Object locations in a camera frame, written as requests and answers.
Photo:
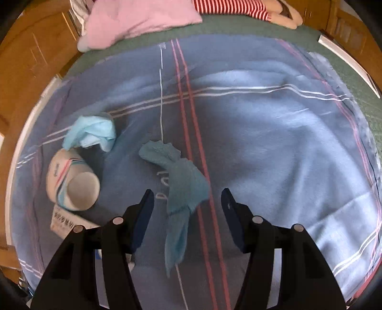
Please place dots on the pink pillow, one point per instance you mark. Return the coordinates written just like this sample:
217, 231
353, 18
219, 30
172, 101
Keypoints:
134, 21

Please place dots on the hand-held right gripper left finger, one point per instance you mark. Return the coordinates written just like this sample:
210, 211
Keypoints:
143, 220

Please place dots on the teal cloth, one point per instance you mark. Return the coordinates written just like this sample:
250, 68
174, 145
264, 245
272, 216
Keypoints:
185, 181

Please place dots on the light blue face mask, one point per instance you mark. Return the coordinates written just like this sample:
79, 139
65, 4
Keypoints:
92, 131

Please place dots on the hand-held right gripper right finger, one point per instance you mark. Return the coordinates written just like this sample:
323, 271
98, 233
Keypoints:
232, 220

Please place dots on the red white striped cloth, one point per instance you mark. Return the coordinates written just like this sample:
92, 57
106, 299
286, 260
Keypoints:
232, 7

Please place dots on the white printed leaflet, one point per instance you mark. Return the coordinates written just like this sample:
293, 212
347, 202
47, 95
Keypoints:
67, 222

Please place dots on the wooden cabinet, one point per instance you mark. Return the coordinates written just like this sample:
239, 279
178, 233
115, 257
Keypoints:
32, 59

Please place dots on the green bed mat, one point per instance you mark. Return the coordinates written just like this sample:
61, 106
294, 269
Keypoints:
238, 26

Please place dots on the blue plaid blanket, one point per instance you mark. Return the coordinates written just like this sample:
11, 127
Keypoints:
268, 134

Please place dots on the white striped paper cup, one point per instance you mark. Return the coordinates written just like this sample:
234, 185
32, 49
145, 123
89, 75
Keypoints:
71, 176

